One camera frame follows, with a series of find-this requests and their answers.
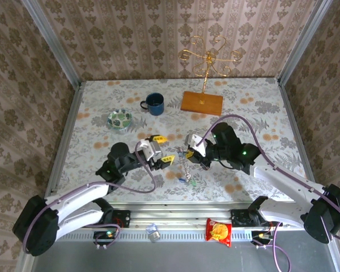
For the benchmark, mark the small electronics board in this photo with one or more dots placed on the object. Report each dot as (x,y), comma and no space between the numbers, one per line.
(260,235)
(105,234)

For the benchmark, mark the metal disc with split rings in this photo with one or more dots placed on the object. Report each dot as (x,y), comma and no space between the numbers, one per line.
(186,167)

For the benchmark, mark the dark blue enamel mug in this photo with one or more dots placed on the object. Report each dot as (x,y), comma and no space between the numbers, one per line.
(156,106)

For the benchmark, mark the small clear plastic packet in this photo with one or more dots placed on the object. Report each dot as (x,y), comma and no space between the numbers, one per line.
(153,232)

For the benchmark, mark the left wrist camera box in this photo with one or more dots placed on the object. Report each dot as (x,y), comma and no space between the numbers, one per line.
(150,148)

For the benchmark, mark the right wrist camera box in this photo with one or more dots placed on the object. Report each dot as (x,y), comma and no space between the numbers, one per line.
(197,143)

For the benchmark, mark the gold hook stand wooden base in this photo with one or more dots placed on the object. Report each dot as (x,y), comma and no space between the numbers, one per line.
(201,103)

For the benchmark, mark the red snack packet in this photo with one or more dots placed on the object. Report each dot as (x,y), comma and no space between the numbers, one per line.
(218,231)

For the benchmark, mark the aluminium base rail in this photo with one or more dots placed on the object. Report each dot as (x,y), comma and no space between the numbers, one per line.
(181,215)

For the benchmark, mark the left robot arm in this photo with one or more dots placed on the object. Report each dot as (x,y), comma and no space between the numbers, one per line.
(73,204)

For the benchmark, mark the leaf patterned bowl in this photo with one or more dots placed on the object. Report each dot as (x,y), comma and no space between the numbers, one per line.
(119,119)

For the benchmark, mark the aluminium frame post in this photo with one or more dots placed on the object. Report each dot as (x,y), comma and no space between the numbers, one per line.
(301,42)
(55,45)

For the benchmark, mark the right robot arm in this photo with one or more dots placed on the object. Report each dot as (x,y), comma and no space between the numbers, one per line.
(294,187)

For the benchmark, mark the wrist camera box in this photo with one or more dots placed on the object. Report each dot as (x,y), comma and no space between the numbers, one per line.
(197,143)
(150,148)

